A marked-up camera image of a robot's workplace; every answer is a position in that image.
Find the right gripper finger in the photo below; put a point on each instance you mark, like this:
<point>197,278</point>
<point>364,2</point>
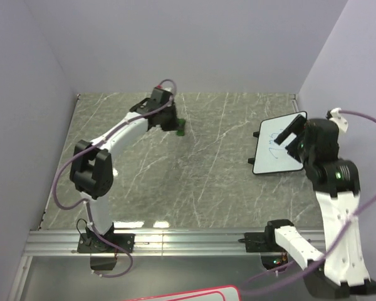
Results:
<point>296,127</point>
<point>295,150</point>

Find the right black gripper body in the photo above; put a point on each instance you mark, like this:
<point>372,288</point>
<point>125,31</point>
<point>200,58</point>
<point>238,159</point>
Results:
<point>304,148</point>

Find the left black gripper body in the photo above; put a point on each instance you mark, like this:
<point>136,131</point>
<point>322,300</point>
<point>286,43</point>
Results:
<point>168,121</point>

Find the green whiteboard eraser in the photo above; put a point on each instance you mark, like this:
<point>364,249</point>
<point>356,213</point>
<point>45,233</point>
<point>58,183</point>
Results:
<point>180,131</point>

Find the small white whiteboard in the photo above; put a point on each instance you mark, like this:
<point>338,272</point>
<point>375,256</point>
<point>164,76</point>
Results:
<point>270,157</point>

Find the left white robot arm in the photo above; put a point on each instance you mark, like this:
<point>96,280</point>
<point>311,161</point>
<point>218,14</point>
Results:
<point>92,170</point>

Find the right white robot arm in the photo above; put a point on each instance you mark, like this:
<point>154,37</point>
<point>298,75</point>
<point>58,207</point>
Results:
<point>340,272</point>

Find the pink bordered white board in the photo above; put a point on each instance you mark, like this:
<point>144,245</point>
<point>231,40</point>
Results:
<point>225,293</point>

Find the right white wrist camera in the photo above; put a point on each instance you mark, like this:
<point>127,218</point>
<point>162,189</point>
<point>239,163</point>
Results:
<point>335,116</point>

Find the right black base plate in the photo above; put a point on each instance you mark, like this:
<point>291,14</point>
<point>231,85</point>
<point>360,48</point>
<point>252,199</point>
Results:
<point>255,242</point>

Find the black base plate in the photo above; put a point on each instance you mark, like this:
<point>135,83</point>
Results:
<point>90,243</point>
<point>255,242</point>

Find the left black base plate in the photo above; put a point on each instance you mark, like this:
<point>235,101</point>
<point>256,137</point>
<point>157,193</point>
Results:
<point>90,243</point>

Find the aluminium mounting rail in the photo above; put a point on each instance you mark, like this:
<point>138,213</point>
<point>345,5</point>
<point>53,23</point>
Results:
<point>148,242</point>

